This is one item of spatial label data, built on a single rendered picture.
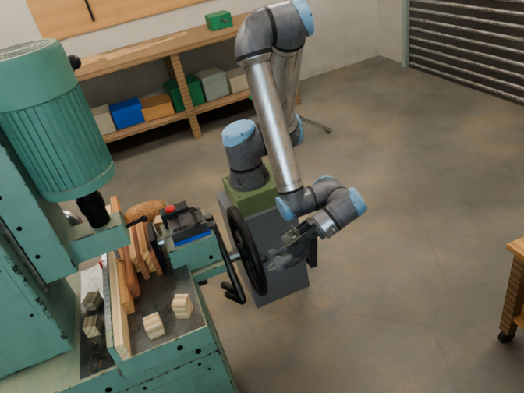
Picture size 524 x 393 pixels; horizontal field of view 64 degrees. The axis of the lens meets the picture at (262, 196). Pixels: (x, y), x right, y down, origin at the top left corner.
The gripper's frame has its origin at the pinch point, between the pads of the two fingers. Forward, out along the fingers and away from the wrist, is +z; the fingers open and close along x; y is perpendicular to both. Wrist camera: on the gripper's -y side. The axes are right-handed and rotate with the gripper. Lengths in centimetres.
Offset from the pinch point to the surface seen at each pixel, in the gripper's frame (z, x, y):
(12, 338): 57, 12, 45
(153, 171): 53, -234, -54
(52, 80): 7, 8, 83
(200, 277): 15.1, 9.8, 23.5
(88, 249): 31, 4, 48
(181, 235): 11.3, 6.6, 36.0
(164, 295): 22.7, 16.3, 30.7
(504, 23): -239, -162, -96
